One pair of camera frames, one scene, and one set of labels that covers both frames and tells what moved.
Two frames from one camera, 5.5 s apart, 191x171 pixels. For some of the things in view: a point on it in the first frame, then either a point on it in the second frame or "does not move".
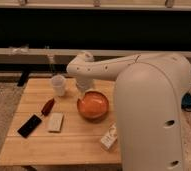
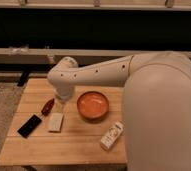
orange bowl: x=93 y=106 does not move
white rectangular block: x=56 y=122 does not move
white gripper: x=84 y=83 → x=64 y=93
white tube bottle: x=110 y=140 does not move
